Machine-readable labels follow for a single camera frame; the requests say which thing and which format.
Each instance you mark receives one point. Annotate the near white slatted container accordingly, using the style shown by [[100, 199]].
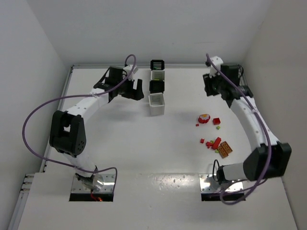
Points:
[[156, 104]]

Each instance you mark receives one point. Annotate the red white flower lego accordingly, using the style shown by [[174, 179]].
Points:
[[204, 118]]

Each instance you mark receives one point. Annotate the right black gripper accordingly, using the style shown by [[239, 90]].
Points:
[[208, 84]]

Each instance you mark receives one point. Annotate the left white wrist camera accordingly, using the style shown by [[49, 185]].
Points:
[[132, 70]]

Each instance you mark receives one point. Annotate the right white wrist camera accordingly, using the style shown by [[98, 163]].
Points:
[[214, 64]]

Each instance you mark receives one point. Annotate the near black slatted container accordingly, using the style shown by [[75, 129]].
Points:
[[157, 86]]

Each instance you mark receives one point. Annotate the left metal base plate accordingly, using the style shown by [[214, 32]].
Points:
[[98, 184]]

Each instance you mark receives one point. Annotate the far black slatted container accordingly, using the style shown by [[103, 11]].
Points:
[[157, 63]]

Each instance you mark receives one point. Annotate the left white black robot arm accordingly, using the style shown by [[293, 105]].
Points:
[[67, 135]]

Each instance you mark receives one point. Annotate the white slatted container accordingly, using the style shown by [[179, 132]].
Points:
[[156, 104], [158, 74]]

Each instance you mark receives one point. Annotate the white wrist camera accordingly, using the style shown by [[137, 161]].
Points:
[[132, 70], [214, 64]]

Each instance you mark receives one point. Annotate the far white slatted container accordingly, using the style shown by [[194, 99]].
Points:
[[158, 74]]

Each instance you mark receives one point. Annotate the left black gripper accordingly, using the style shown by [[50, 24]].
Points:
[[131, 89]]

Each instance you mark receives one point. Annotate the red square lego brick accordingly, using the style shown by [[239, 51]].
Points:
[[216, 121]]

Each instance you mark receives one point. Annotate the orange lego plate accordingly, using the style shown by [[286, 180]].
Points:
[[224, 149]]

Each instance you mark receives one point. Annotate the metal base plate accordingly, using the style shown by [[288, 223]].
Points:
[[98, 184], [208, 185]]

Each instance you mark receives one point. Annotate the long red lego brick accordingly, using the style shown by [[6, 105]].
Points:
[[216, 143]]

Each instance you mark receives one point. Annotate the red curved lego piece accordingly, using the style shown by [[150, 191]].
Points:
[[209, 145]]

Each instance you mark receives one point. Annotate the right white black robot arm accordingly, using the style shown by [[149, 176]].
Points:
[[269, 157]]

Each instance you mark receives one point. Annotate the black slatted container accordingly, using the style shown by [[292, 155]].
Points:
[[157, 86], [157, 63]]

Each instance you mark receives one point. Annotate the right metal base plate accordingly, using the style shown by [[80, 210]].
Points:
[[208, 185]]

